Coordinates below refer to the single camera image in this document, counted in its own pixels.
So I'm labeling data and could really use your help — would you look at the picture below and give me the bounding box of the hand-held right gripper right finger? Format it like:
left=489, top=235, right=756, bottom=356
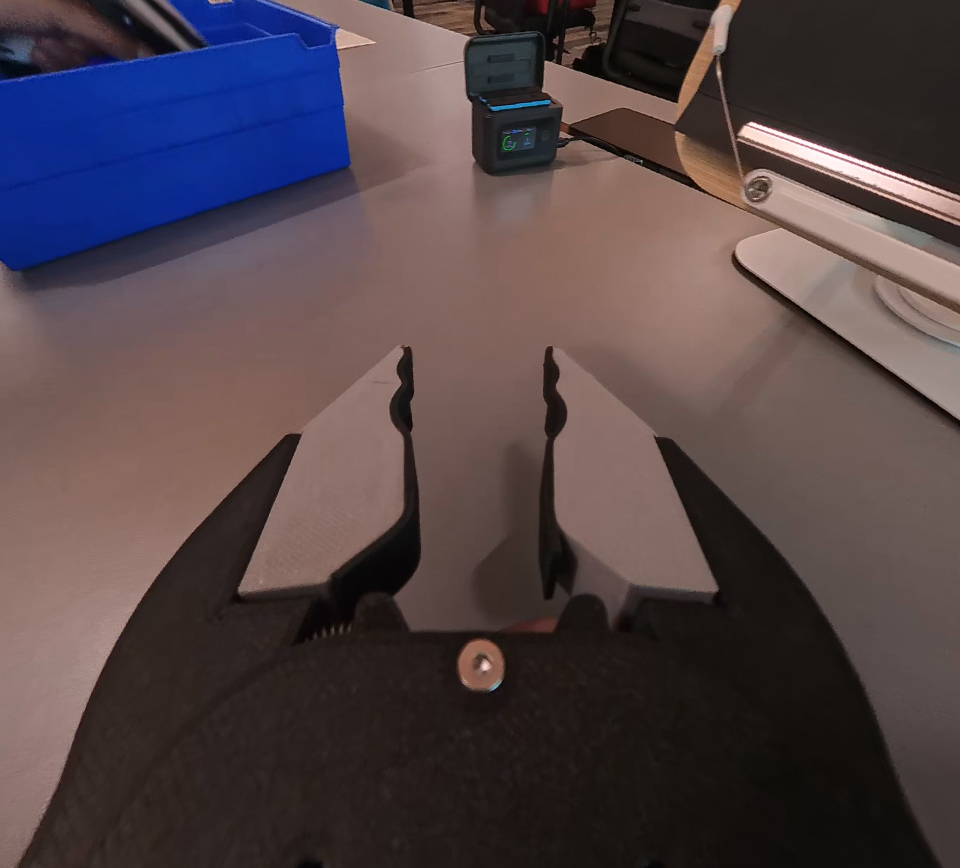
left=540, top=346, right=720, bottom=617

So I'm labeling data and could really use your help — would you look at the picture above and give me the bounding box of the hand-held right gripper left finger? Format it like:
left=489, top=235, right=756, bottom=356
left=238, top=346, right=421, bottom=600

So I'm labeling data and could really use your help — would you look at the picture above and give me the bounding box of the blue plastic bin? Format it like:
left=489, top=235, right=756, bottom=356
left=0, top=0, right=352, bottom=272

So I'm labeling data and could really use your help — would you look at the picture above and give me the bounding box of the white board stand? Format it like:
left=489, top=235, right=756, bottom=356
left=733, top=121, right=960, bottom=424

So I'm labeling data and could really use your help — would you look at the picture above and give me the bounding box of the dark flat tablet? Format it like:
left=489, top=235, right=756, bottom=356
left=562, top=106, right=700, bottom=188

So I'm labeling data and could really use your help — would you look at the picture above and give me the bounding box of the black charging case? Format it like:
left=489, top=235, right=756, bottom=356
left=463, top=31, right=566, bottom=177

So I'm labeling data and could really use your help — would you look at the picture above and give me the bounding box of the black board with wooden frame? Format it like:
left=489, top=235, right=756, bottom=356
left=673, top=0, right=960, bottom=248

